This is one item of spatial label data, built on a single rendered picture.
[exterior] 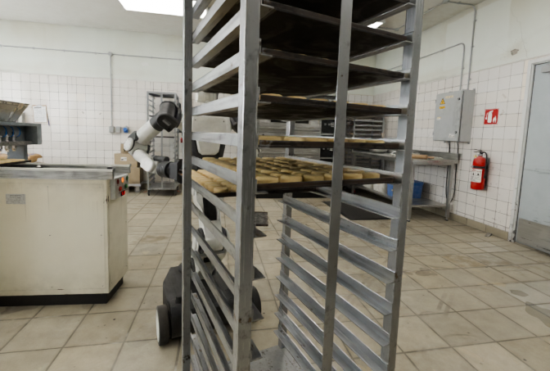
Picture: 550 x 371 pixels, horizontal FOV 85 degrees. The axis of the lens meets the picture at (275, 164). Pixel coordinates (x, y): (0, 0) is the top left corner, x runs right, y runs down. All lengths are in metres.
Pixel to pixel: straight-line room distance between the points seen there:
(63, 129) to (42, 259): 4.61
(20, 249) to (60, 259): 0.24
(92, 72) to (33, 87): 1.05
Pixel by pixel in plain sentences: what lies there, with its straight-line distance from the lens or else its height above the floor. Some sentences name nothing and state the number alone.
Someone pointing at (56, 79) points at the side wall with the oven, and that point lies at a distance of 6.95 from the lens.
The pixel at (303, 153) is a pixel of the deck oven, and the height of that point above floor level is 0.84.
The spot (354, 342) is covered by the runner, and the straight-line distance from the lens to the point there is 1.14.
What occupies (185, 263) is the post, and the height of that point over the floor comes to 0.65.
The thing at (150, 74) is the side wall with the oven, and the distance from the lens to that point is 6.47.
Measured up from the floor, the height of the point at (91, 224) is 0.55.
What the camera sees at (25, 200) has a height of 0.70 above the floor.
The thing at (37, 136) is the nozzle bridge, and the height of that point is 1.08.
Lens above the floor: 1.16
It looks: 6 degrees down
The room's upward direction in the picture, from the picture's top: 2 degrees clockwise
